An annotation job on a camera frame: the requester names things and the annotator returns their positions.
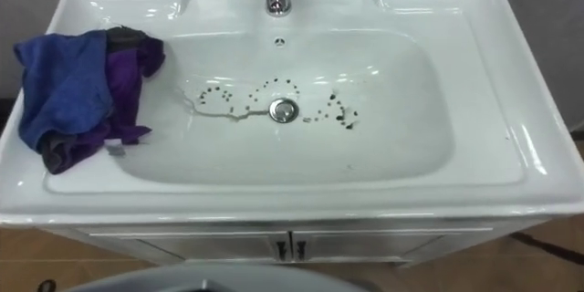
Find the blue and purple cloth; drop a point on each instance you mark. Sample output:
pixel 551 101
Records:
pixel 64 86

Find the chrome drain plug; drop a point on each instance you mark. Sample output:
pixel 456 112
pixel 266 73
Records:
pixel 284 110

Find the white sink vanity cabinet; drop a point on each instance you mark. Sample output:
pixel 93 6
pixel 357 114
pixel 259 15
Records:
pixel 410 155

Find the robot body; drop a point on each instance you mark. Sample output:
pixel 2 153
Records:
pixel 219 280

